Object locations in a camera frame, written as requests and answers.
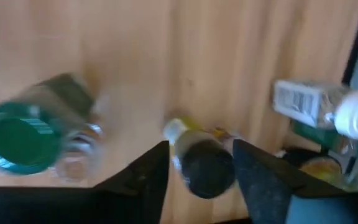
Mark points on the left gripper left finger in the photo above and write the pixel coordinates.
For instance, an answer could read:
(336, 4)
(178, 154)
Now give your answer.
(57, 205)

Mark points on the green lid herb jar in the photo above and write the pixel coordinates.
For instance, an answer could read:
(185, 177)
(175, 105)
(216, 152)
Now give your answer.
(23, 141)
(315, 137)

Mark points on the black lid olive label jar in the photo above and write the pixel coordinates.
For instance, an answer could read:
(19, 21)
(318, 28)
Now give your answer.
(207, 168)

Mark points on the bagel sesame jar white lid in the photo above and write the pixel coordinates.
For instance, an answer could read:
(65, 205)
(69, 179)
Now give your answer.
(297, 101)

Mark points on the potted succulent plant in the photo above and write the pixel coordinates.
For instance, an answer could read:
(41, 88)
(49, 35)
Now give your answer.
(319, 168)

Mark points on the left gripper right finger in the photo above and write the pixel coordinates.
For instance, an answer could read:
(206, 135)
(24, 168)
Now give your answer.
(272, 193)

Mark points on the small clear spice jar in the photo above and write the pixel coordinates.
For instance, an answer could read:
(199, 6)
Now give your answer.
(76, 161)

